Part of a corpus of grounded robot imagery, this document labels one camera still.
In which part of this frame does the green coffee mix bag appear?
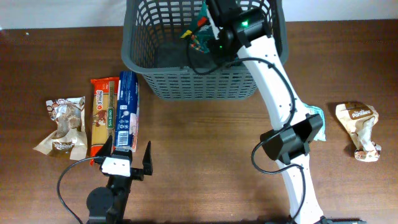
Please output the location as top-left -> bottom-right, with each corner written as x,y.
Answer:
180,1 -> 217,54

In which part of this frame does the light teal snack packet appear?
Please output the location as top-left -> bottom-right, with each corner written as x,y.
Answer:
303,102 -> 326,142

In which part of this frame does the brown pastry snack bag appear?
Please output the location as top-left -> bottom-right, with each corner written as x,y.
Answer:
34,96 -> 88,161

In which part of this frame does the blue pasta packet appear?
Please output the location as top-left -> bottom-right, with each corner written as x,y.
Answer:
114,71 -> 139,152

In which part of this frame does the grey plastic basket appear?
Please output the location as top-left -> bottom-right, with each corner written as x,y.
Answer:
121,0 -> 289,100

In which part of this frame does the brown Pantree snack bag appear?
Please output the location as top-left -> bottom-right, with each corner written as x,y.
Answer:
335,101 -> 381,162

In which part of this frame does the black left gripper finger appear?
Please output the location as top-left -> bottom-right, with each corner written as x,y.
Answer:
142,141 -> 153,175
95,135 -> 113,156

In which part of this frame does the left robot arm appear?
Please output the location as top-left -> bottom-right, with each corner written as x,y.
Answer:
86,136 -> 153,224

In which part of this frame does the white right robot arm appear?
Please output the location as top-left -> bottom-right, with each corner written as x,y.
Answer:
206,1 -> 324,223

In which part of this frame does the San Remo spaghetti packet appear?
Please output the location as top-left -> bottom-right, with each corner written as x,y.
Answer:
90,77 -> 119,157

